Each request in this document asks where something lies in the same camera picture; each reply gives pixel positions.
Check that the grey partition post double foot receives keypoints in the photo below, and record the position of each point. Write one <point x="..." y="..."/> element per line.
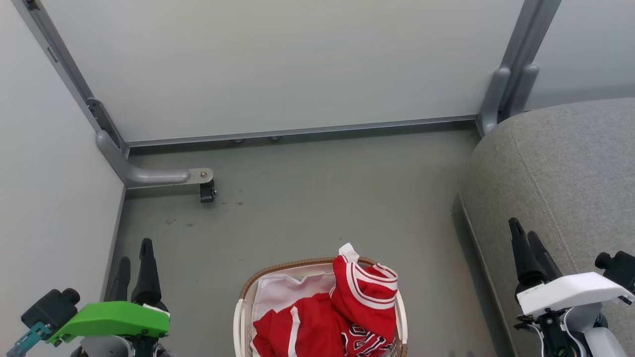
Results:
<point x="516" y="69"/>

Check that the grey partition bottom rail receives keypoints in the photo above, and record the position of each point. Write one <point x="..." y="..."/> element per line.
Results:
<point x="297" y="131"/>

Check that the white basket liner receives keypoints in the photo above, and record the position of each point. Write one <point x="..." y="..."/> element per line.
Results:
<point x="283" y="295"/>

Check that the grey partition foot bar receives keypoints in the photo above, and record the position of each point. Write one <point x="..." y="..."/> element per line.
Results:
<point x="149" y="176"/>

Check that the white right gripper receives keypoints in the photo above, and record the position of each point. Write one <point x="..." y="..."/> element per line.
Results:
<point x="570" y="292"/>

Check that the white laundry basket brown rim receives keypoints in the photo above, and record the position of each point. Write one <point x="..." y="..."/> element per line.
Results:
<point x="240" y="317"/>

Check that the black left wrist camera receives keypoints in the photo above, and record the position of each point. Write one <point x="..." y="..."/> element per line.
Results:
<point x="49" y="310"/>

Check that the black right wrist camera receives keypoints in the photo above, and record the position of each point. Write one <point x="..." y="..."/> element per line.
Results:
<point x="620" y="270"/>

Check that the grey fabric sofa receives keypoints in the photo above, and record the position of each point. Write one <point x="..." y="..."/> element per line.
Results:
<point x="560" y="178"/>

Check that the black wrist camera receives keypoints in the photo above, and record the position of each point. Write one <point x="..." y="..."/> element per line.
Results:
<point x="620" y="270"/>
<point x="49" y="310"/>

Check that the black caster wheel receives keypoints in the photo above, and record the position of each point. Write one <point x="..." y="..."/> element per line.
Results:
<point x="207" y="192"/>

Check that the grey partition post with bracket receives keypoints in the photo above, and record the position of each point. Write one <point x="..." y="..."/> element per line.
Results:
<point x="64" y="67"/>

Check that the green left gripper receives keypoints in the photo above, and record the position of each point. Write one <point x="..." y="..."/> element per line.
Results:
<point x="114" y="320"/>

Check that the red sports jersey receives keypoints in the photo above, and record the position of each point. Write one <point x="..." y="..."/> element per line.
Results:
<point x="362" y="302"/>

